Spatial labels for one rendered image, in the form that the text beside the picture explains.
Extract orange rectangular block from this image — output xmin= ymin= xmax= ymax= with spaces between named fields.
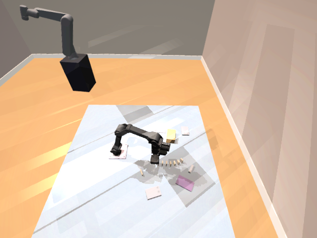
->
xmin=166 ymin=129 xmax=176 ymax=144

